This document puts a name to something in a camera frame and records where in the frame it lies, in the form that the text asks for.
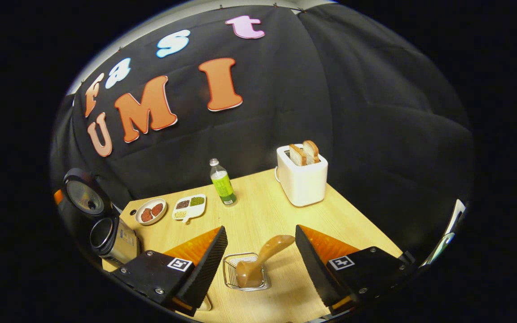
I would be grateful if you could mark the black silver rice cooker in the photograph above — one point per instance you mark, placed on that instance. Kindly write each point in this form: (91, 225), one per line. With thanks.
(115, 242)

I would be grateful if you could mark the green label plastic bottle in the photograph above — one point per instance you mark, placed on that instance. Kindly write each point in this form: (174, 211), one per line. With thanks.
(222, 184)

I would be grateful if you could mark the white toaster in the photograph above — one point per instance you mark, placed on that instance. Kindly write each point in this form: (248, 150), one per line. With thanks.
(303, 184)

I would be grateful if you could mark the red meat piece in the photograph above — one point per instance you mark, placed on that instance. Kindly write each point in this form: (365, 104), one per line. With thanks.
(157, 209)
(146, 215)

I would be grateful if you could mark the white divided bean dish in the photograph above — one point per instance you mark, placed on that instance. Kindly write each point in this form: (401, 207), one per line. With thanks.
(189, 207)

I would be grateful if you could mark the toast bread slice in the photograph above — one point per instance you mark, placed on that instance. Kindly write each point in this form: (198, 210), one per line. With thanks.
(312, 151)
(297, 155)

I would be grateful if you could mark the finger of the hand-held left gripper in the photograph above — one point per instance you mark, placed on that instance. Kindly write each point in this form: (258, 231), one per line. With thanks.
(58, 196)

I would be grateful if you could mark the round white plate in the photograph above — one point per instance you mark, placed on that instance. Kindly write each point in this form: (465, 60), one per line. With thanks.
(151, 220)

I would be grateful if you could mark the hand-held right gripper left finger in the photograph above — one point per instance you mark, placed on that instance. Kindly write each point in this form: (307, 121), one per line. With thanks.
(207, 273)

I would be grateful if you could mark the wooden spoon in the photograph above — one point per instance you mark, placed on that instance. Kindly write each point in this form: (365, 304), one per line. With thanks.
(251, 271)

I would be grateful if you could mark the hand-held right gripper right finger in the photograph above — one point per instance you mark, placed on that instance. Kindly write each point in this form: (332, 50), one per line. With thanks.
(317, 273)

